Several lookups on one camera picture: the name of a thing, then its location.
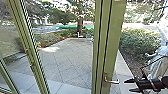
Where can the green garden bush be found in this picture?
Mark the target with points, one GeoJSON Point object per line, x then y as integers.
{"type": "Point", "coordinates": [50, 39]}
{"type": "Point", "coordinates": [140, 41]}

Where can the white garden chair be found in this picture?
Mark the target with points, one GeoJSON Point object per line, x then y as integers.
{"type": "Point", "coordinates": [79, 34]}
{"type": "Point", "coordinates": [88, 36]}

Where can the brown tree trunk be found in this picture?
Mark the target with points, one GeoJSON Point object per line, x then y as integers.
{"type": "Point", "coordinates": [80, 24]}

